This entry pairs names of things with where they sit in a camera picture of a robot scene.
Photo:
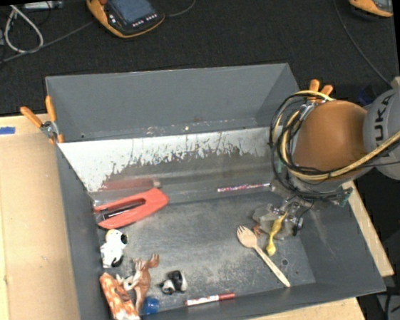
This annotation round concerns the clear plastic wrapper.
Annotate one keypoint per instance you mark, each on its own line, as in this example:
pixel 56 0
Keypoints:
pixel 264 216

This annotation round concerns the yellow toy figure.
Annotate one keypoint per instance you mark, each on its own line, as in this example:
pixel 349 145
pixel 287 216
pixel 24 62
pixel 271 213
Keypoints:
pixel 271 239

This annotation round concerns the multicoloured patterned pencil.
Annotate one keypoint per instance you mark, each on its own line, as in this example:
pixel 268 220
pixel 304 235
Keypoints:
pixel 242 187

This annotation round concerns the wooden spork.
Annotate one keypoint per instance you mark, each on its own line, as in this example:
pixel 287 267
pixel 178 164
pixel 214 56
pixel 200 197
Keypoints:
pixel 248 238

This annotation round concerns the grey metal bin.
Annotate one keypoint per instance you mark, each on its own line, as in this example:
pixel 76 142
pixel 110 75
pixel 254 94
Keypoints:
pixel 201 234

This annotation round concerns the red and white pen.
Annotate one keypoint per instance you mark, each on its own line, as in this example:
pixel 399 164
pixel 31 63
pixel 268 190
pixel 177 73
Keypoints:
pixel 208 299

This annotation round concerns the red stapler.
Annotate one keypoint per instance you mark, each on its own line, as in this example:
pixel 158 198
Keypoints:
pixel 151 202

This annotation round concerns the small black and white toy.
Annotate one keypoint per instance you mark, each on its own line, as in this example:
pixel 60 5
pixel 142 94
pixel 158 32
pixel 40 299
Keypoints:
pixel 174 282

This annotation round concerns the brown toy deer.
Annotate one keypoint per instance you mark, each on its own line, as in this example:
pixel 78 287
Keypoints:
pixel 143 275

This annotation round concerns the blue bottle cap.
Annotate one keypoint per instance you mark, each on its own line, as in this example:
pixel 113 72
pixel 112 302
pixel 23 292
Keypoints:
pixel 151 305

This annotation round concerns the white and black toy dog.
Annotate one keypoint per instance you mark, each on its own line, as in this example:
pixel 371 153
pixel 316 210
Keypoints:
pixel 112 248

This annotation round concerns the brown cardboard board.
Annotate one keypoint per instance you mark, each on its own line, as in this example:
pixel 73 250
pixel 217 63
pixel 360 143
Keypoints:
pixel 32 232

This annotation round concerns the black cylinder on white bracket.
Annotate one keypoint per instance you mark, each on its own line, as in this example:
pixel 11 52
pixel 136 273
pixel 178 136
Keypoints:
pixel 298 226

